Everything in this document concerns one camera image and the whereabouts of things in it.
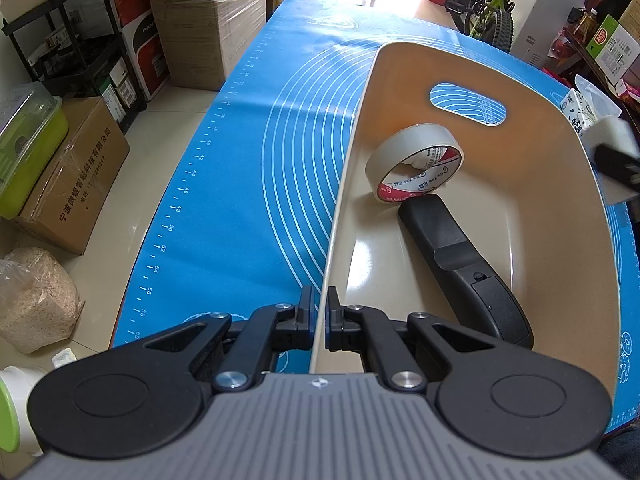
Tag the beige plastic storage bin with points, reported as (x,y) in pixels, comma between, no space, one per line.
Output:
(529,202)

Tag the white chest freezer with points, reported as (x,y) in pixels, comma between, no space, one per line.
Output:
(550,15)

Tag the large stacked cardboard box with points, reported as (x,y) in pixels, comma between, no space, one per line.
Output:
(203,40)

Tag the black metal shelf rack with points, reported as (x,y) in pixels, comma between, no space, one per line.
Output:
(76,49)

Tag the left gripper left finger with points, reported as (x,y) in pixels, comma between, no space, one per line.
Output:
(232,355)

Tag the blue silicone table mat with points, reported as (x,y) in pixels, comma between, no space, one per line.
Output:
(246,219)

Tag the floor cardboard box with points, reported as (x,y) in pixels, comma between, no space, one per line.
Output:
(65,203)

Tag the bag of grain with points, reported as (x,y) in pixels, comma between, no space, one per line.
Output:
(40,304)

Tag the black remote control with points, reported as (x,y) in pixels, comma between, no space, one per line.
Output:
(478,296)

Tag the green plastic container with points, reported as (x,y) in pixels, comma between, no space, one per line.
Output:
(33,126)

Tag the green white carton box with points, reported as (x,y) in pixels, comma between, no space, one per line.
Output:
(613,49)

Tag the tissue pack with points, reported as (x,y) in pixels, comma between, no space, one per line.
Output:
(586,104)

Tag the white masking tape roll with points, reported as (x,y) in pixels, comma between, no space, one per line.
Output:
(413,162)

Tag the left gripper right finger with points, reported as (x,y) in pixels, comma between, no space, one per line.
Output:
(404,355)

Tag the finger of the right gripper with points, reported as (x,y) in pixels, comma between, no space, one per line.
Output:
(621,167)

